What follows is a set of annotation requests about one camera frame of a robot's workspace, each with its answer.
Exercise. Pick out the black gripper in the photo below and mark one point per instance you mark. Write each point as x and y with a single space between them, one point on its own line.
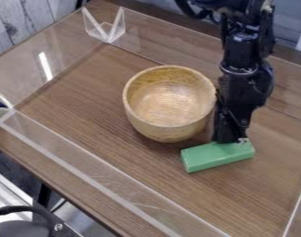
244 90

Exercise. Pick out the black table leg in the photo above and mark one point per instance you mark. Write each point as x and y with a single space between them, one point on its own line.
45 195

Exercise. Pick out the clear acrylic corner bracket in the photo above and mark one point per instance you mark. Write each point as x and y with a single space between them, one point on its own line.
106 32

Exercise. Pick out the brown wooden bowl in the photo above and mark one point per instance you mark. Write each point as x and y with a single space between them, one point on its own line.
169 100

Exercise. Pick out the green rectangular block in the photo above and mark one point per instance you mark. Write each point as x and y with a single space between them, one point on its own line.
216 154

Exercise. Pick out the grey metal base plate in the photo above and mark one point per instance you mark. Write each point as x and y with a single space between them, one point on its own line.
65 228

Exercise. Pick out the clear acrylic front wall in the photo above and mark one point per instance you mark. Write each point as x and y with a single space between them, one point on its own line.
122 203

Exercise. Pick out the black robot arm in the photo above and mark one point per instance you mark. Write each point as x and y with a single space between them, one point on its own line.
247 22

